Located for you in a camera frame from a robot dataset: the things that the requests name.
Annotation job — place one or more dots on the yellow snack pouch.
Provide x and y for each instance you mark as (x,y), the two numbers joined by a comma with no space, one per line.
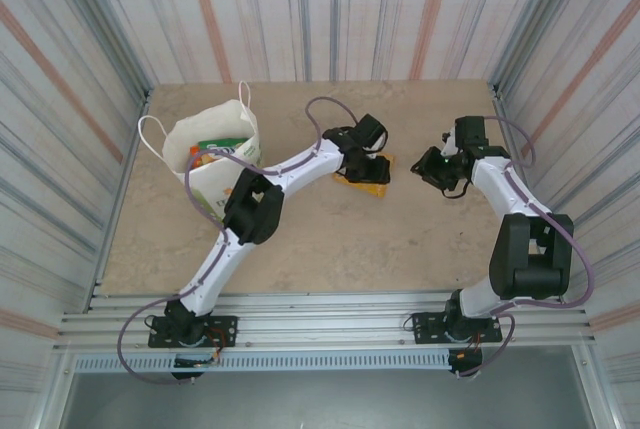
(372,190)

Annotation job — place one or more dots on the green yellow chips packet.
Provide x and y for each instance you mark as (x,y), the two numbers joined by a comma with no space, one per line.
(222,145)

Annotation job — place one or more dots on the white paper bag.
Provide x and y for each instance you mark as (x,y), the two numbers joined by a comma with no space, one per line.
(210,189)

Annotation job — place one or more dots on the orange white snack packet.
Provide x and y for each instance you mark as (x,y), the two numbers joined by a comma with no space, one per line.
(202,156)

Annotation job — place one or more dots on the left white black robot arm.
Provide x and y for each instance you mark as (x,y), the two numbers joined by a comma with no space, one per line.
(215,259)

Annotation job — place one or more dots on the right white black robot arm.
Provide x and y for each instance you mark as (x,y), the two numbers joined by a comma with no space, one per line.
(505,189)

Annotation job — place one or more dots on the black electronics box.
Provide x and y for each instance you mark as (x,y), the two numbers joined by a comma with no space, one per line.
(190,369)
(465,364)

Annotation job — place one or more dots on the aluminium frame post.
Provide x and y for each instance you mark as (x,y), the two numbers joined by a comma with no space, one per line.
(114,199)
(512,149)

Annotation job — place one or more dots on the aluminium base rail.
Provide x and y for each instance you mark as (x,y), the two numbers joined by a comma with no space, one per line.
(320,321)

